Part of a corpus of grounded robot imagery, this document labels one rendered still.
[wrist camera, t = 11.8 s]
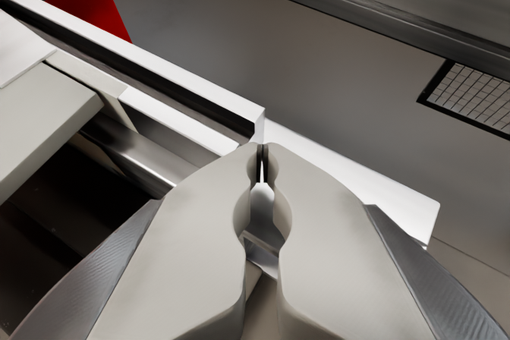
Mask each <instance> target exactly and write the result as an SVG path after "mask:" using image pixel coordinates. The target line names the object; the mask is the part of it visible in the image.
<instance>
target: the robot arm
mask: <svg viewBox="0 0 510 340"><path fill-rule="evenodd" d="M262 163H263V183H267V184H268V186H269V187H270V188H271V189H272V191H273V193H274V205H273V223H274V225H275V226H276V227H277V229H278V230H279V231H280V232H281V233H282V236H283V237H284V239H285V244H284V245H283V247H282V249H281V250H280V252H279V269H278V280H277V291H276V302H277V312H278V322H279V335H280V338H281V340H510V336H509V335H508V334H507V332H506V331H505V330H504V329H503V328H502V327H501V326H500V324H499V323H498V322H497V321H496V319H495V318H494V317H493V316H492V315H491V313H490V312H489V311H488V310H487V309H486V308H485V307H484V306H483V305H482V304H481V303H480V302H479V301H478V299H476V298H475V296H473V295H472V293H470V292H469V290H467V289H466V287H464V286H463V285H462V284H461V283H460V282H459V281H458V280H457V279H456V277H454V276H453V274H451V273H450V272H449V271H448V270H447V269H446V268H445V267H444V266H443V265H441V264H440V263H439V262H438V261H437V260H436V259H435V258H434V257H433V256H431V255H430V254H429V253H428V252H427V251H426V250H425V249H424V248H423V247H421V246H420V245H419V244H418V243H417V242H416V241H415V240H414V239H413V238H412V237H411V236H410V235H409V234H408V233H407V232H406V231H405V230H404V229H403V228H401V227H400V226H399V225H398V224H397V223H396V222H395V221H394V220H393V219H391V218H390V217H389V216H388V215H387V214H386V213H385V212H384V211H383V210H381V209H380V208H379V207H378V206H377V205H376V204H365V203H364V202H363V201H362V200H361V199H360V198H358V197H357V196H356V195H355V194H354V193H353V192H352V191H351V190H350V189H348V188H347V187H346V186H345V185H343V183H341V182H340V181H339V180H337V179H336V178H334V177H333V176H331V175H330V174H329V173H328V172H326V171H324V170H322V169H321V168H319V167H318V166H316V165H314V164H313V163H311V162H309V161H307V160H306V159H304V158H302V157H301V156H299V155H298V154H296V153H293V152H292V151H290V150H289V149H287V148H285V147H284V146H282V145H280V144H279V143H273V142H268V143H262V144H261V143H257V142H250V143H246V144H244V145H243V146H240V147H238V148H237V149H236V150H233V151H231V152H230V153H228V154H226V155H224V156H223V157H221V158H219V159H217V160H215V161H214V162H211V163H210V164H208V165H206V166H204V167H202V168H201V169H199V170H198V171H196V172H194V173H193V174H192V175H190V176H188V177H187V178H185V179H184V180H183V181H182V182H180V183H179V184H178V185H176V186H175V187H174V188H173V189H172V190H170V191H169V192H168V193H167V194H166V195H165V196H164V197H163V198H162V199H161V200H149V201H148V202H147V203H146V204H145V205H144V206H142V207H141V208H140V209H139V210H138V211H137V212H135V214H133V215H132V217H130V218H129V219H128V220H127V221H126V222H125V223H123V224H122V225H121V226H120V227H119V228H118V229H116V230H115V231H114V232H113V233H112V234H111V235H109V236H108V237H107V238H106V239H105V240H104V241H103V242H102V243H101V244H100V245H99V246H98V247H96V248H95V249H94V250H93V251H92V252H91V253H89V254H88V255H87V256H86V257H85V258H84V259H82V260H81V261H80V262H79V263H78V264H77V265H76V266H75V267H74V268H73V269H72V270H71V271H70V272H68V273H67V274H66V275H65V276H64V277H63V278H62V279H61V280H60V281H59V282H58V283H57V284H56V285H55V286H54V287H53V288H52V289H51V290H50V291H49V292H48V293H47V294H46V295H45V296H44V297H43V298H42V299H41V300H40V301H39V303H38V304H37V305H36V306H35V307H34V308H33V309H32V310H31V311H30V312H29V313H28V314H27V316H26V317H25V318H24V320H23V321H22V322H21V323H20V325H19V326H18V327H17V328H16V329H15V330H14V332H13V333H12V334H11V336H10V337H9V338H8V340H240V339H241V336H242V333H243V327H244V311H245V302H246V254H245V250H244V248H243V246H242V245H241V243H240V241H239V240H238V239H239V237H240V235H241V233H242V231H243V230H244V229H245V228H246V227H247V226H248V225H249V223H250V191H251V190H252V189H253V188H254V187H255V185H256V183H260V176H261V165H262Z"/></svg>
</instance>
